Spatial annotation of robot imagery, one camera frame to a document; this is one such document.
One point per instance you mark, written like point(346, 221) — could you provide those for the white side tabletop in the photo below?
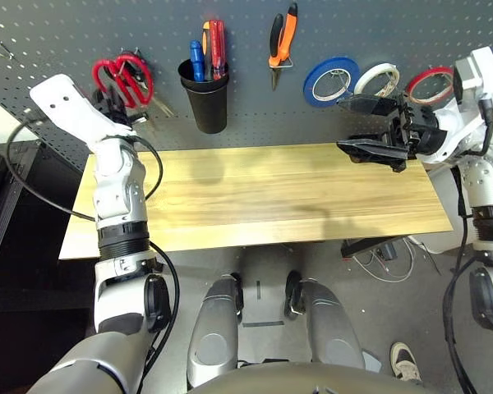
point(0, 127)

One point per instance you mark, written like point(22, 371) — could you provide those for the white bystander shoe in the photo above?
point(406, 363)

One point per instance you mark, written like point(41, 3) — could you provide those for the dark floor tape strip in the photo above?
point(263, 324)

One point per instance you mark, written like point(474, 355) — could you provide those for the black plastic cup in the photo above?
point(209, 111)

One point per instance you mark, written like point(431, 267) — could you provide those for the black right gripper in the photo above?
point(423, 131)

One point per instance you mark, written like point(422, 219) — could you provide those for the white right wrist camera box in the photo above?
point(485, 70)

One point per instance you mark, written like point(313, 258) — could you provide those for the blue tape roll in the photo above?
point(309, 92)

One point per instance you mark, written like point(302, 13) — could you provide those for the silver robot leg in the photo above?
point(328, 324)
point(213, 328)

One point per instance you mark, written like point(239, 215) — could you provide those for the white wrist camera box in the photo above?
point(70, 106)
point(485, 70)

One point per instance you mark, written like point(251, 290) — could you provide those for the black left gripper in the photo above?
point(113, 107)

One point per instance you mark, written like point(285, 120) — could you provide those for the silver left robot leg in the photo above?
point(213, 328)

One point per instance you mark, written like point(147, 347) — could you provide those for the grey square floor piece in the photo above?
point(371, 361)

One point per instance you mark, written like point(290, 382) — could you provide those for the white tape roll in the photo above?
point(359, 84)

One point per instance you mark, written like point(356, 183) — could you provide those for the black power adapter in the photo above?
point(388, 250)

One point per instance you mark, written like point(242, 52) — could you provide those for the dark grey perforated pegboard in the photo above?
point(45, 24)

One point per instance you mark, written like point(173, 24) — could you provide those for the silver right robot leg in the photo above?
point(328, 324)

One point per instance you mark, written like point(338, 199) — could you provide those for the orange black screwdriver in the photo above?
point(205, 41)

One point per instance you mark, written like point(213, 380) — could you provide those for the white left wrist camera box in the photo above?
point(70, 106)

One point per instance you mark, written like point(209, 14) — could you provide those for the grey robot torso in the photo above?
point(291, 381)

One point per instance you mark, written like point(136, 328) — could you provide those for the orange black pliers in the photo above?
point(283, 45)

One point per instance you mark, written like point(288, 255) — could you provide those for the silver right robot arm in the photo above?
point(485, 184)

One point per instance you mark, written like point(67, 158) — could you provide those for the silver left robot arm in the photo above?
point(119, 193)

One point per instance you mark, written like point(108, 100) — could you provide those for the black table leg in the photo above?
point(361, 246)

